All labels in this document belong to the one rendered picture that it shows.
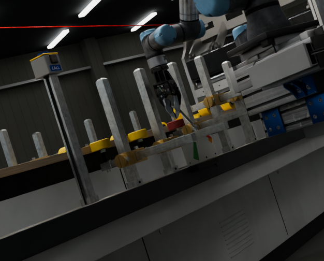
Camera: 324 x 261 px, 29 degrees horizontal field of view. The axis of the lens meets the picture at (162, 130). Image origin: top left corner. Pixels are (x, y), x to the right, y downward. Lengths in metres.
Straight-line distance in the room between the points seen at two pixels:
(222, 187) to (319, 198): 1.52
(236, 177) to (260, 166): 0.27
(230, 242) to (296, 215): 0.82
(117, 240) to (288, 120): 0.70
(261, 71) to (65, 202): 0.90
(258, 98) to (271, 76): 0.27
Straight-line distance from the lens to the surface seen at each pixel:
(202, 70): 2.96
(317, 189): 4.27
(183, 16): 2.47
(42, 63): 2.14
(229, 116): 2.68
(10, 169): 2.17
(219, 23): 5.55
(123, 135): 2.33
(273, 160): 3.34
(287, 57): 1.79
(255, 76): 1.91
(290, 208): 3.85
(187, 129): 2.71
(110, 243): 2.17
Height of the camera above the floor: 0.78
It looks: 2 degrees up
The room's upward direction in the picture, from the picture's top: 18 degrees counter-clockwise
